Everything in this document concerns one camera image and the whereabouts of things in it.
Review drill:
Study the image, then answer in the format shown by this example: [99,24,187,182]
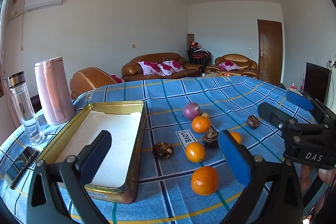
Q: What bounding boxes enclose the blue plaid tablecloth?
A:
[0,76,333,224]

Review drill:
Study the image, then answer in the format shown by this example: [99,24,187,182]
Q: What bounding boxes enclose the black smartphone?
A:
[4,147,38,189]

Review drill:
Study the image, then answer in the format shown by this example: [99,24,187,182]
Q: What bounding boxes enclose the floral pillow on armchair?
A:
[219,61,240,71]

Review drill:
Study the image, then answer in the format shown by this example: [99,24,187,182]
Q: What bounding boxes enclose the brown leather three-seat sofa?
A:
[122,52,204,82]

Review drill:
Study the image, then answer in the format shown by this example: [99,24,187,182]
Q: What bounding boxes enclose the brown leather armchair far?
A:
[205,53,259,79]

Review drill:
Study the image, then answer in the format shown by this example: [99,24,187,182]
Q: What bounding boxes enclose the brown leather armchair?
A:
[70,67,116,99]
[205,53,259,79]

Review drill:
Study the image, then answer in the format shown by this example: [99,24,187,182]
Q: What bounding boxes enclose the white floral pillow right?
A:
[158,60,185,76]

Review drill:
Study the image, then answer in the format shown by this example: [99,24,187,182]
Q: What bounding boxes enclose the pink electric kettle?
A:
[34,57,75,126]

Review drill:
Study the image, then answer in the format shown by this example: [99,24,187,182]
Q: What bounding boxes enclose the brown wooden door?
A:
[257,19,283,85]

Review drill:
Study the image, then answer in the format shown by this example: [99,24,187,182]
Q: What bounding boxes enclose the brown leather armchair near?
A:
[70,67,116,99]

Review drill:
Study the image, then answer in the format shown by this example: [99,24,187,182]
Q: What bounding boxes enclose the orange tangerine with stem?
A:
[191,115,211,134]

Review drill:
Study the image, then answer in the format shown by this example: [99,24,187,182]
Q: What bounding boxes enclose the stacked dark chairs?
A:
[187,48,212,67]

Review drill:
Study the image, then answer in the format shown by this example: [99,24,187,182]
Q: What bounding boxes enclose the dark water chestnut left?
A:
[153,141,174,159]

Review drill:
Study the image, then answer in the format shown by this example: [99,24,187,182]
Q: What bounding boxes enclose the gold rectangular tin box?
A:
[38,101,146,203]

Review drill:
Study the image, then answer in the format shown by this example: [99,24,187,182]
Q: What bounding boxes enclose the white wall air conditioner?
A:
[24,0,62,12]

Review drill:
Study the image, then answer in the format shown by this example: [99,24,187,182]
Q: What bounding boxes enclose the person's right hand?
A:
[299,164,336,193]

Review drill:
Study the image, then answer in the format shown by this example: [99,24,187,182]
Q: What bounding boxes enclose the large front orange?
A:
[191,166,219,196]

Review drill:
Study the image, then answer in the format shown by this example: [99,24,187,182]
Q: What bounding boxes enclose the red cushion on near chair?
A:
[110,75,125,84]

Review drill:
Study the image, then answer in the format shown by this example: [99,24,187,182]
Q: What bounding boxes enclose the purple passion fruit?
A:
[183,102,202,121]

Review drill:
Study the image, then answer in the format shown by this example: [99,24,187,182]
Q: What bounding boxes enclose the clear glass water bottle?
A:
[7,71,45,145]

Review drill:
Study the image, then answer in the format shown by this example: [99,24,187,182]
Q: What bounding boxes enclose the small far orange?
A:
[230,132,242,144]

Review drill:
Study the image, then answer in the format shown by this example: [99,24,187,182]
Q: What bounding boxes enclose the white floral pillow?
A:
[138,61,164,76]
[158,60,185,76]

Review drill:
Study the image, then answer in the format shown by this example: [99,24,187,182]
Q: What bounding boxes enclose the white floral pillow left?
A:
[138,61,164,76]

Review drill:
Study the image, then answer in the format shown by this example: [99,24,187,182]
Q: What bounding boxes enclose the coffee table with items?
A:
[195,71,241,78]

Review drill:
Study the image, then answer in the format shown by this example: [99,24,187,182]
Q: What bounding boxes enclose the black television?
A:
[303,62,331,103]

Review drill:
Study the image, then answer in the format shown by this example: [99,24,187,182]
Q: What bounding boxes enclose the pink curtain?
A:
[1,0,20,128]

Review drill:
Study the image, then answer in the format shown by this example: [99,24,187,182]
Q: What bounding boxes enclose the smooth orange kumquat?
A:
[185,142,206,163]

